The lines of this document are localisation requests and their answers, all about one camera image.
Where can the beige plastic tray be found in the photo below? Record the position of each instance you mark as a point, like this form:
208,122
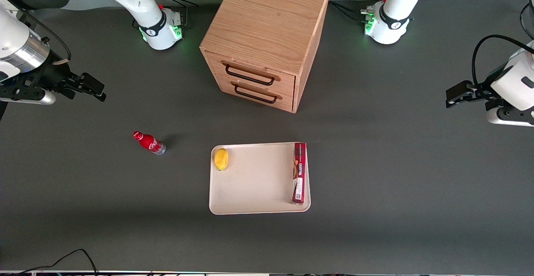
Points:
256,180

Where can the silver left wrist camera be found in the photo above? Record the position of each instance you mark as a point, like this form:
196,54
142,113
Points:
507,116

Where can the yellow lemon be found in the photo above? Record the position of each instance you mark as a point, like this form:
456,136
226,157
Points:
221,158

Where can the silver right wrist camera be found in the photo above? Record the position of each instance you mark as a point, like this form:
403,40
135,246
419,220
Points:
29,96

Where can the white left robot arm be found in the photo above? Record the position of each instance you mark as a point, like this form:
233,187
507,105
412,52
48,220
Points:
394,13

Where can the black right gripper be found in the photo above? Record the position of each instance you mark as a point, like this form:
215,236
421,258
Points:
53,76

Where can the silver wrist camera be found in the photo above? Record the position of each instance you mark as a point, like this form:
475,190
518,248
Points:
29,96
507,116

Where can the wooden drawer cabinet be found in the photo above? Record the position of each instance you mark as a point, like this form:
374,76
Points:
267,21

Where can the red cracker box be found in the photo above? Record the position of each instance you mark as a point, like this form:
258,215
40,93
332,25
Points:
299,171

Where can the red coke bottle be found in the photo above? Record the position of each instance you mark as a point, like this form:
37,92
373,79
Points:
149,142

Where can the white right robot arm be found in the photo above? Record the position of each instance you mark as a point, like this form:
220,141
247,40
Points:
133,1

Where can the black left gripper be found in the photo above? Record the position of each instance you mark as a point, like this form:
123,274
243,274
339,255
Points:
479,90

